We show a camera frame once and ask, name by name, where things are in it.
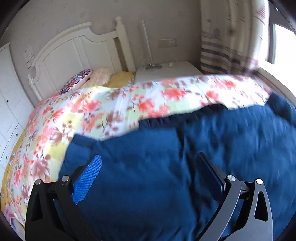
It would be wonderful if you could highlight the blue quilted down jacket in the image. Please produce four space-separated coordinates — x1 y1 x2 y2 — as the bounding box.
59 93 295 240

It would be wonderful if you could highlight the white bedside table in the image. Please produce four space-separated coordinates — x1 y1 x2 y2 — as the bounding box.
135 61 203 83

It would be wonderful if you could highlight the yellow pillow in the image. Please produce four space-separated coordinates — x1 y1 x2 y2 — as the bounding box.
107 71 134 88

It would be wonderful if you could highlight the wall socket plate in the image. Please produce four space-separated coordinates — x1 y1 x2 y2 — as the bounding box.
158 38 177 48

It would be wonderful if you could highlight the floral bed sheet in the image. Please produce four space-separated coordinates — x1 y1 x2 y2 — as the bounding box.
1 75 271 227

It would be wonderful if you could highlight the cream patterned curtain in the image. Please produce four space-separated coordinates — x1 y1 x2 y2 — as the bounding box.
200 0 269 75

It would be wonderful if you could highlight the white wooden headboard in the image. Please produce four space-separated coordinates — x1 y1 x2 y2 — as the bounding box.
28 16 136 101

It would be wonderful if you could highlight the window frame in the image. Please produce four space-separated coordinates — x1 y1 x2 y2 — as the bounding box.
267 3 295 69

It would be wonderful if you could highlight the white vertical pole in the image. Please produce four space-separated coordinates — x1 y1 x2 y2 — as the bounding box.
141 20 153 69

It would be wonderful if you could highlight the white wardrobe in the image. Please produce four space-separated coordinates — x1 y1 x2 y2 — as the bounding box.
0 43 35 183

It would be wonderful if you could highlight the pale pink pillow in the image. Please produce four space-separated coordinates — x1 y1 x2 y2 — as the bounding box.
82 68 112 88

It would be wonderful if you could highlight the white wall switch panel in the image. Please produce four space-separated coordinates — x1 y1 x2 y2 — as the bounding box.
24 45 35 69

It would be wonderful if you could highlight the patterned red blue pillow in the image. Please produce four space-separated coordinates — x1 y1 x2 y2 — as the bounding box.
59 69 92 94

